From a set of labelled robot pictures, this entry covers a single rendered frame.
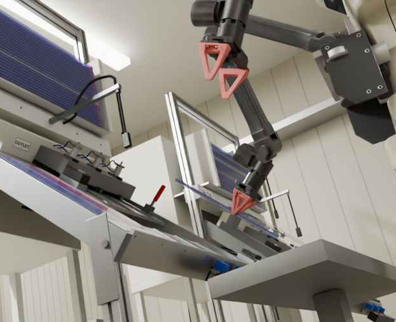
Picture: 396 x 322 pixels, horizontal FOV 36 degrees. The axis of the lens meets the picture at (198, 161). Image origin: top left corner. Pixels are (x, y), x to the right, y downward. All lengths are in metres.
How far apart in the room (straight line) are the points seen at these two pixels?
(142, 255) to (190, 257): 0.18
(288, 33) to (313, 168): 3.04
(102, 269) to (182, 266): 0.30
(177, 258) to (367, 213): 3.28
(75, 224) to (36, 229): 0.76
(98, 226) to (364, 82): 0.62
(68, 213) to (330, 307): 0.59
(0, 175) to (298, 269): 0.74
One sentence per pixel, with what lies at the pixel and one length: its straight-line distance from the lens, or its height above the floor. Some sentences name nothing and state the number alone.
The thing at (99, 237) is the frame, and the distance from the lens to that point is 1.19.
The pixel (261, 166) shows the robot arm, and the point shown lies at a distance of 1.94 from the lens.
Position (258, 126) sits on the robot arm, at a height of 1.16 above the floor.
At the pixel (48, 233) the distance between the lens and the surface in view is 2.09.
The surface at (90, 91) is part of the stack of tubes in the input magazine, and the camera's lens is 2.26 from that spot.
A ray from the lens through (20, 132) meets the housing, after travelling 1.83.
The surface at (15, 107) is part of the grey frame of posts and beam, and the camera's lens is 1.93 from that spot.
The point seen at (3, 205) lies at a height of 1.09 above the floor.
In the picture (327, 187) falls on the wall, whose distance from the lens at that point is 4.71.
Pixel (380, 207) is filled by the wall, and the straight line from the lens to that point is 4.55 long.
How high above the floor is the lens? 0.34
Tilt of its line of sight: 24 degrees up
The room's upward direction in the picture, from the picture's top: 13 degrees counter-clockwise
